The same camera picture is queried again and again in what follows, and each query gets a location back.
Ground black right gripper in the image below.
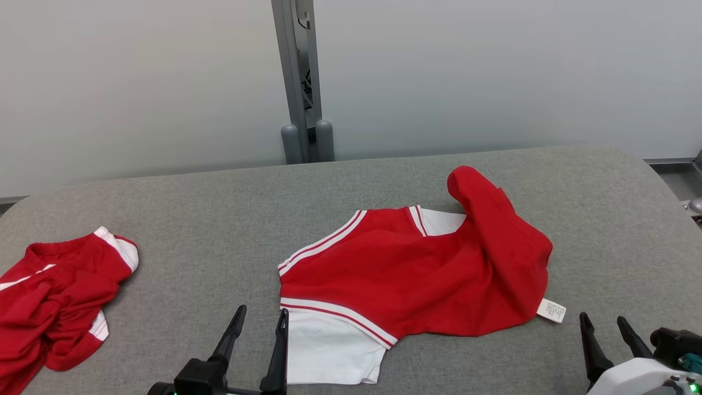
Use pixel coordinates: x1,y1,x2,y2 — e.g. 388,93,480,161
580,313,702,391

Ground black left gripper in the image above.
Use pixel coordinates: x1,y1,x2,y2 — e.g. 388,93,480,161
174,305,290,395

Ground red white sports jersey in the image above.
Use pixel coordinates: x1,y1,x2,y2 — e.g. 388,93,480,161
277,166,567,386

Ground red white sports shorts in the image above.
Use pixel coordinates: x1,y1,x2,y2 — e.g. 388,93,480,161
0,226,139,395

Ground grey metal post with feet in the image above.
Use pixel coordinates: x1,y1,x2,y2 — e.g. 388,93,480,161
271,0,335,165

